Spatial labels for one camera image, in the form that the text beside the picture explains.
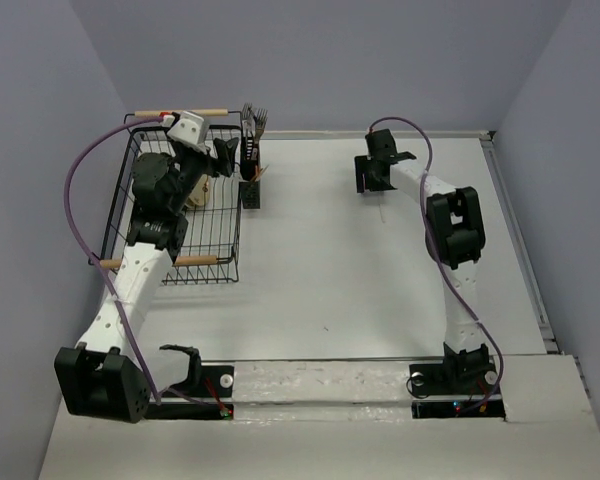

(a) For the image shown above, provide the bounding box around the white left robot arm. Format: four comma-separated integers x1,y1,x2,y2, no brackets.
54,140,236,423

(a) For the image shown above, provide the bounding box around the black wire dish rack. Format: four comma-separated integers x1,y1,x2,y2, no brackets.
96,124,242,286

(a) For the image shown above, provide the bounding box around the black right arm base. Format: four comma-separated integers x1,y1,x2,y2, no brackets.
405,361,506,420

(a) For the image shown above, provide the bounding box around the cream plate with red mark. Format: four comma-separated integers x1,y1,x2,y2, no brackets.
186,175,211,208

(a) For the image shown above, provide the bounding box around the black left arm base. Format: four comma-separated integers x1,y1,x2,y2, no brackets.
144,364,235,421

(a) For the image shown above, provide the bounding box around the all silver fork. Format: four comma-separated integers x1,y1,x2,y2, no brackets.
240,102,255,137

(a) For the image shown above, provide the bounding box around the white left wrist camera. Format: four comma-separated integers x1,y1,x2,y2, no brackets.
167,111,209,153

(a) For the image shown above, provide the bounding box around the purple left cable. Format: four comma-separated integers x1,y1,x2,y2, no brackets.
65,112,231,414

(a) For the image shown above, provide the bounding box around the black fork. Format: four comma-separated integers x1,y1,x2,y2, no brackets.
254,108,268,143

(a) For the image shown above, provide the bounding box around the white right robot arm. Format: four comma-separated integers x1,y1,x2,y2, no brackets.
354,129,495,397

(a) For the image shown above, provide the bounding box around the black perforated utensil caddy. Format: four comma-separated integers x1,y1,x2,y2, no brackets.
240,136,261,210

